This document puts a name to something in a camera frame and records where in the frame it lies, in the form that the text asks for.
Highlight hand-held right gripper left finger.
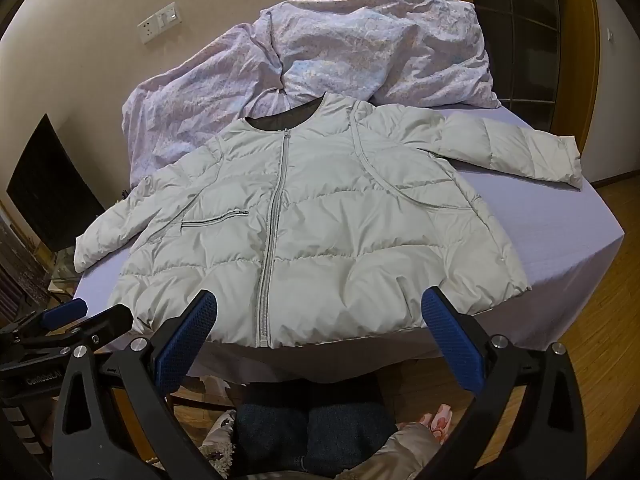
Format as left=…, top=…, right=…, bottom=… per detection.
left=52, top=288, right=221, bottom=480

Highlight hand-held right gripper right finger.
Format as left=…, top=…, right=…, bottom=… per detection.
left=421, top=286, right=587, bottom=480

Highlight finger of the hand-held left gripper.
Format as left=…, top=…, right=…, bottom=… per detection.
left=0, top=304, right=135, bottom=376
left=0, top=297, right=89, bottom=348

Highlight light grey puffer jacket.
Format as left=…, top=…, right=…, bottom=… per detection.
left=74, top=92, right=585, bottom=350

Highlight glass side table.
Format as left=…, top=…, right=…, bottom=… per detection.
left=46, top=247, right=87, bottom=307

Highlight pink slipper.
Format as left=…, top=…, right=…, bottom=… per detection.
left=417, top=404, right=454, bottom=444

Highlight floral patterned slipper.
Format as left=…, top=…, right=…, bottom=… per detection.
left=199, top=408, right=238, bottom=463

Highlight black flat television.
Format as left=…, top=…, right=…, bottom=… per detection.
left=6, top=114, right=105, bottom=253

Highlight bed with lavender sheet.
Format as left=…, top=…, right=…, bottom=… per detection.
left=70, top=102, right=626, bottom=386

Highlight person's dark trousers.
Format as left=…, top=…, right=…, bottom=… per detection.
left=234, top=379, right=398, bottom=480

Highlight pink floral duvet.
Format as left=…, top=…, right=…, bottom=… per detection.
left=121, top=0, right=502, bottom=191

